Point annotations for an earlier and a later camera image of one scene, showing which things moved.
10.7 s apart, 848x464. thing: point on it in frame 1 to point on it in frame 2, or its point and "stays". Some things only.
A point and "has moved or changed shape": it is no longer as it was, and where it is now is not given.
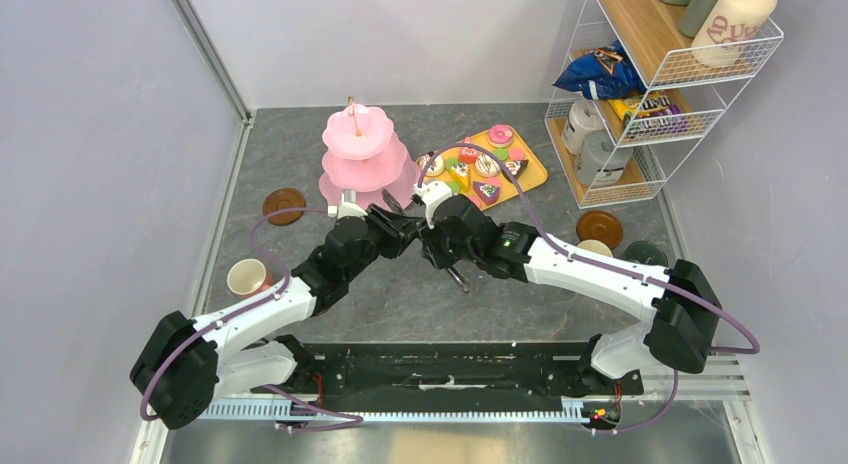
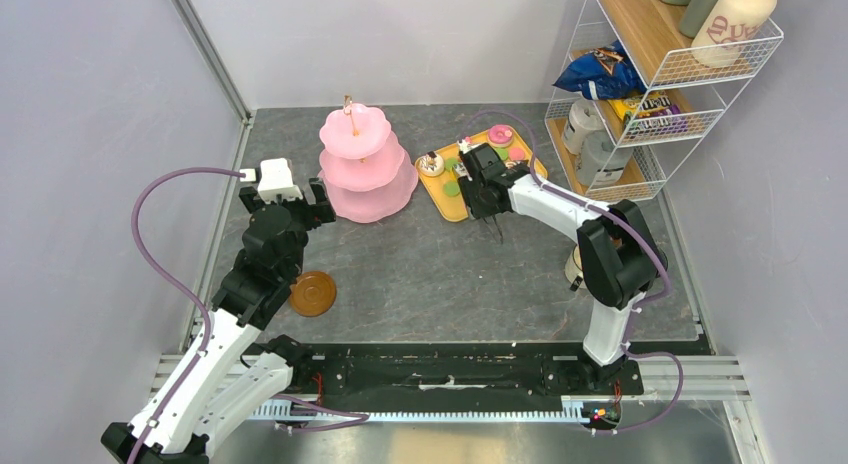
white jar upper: [584, 118] stays
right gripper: [431, 249] to [468, 186]
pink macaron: [516, 154] stays
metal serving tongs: [389, 196] has moved or changed shape
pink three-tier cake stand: [362, 154] stays
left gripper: [399, 230] to [322, 212]
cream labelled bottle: [732, 23] stays
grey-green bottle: [700, 4] stays
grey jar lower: [602, 162] stays
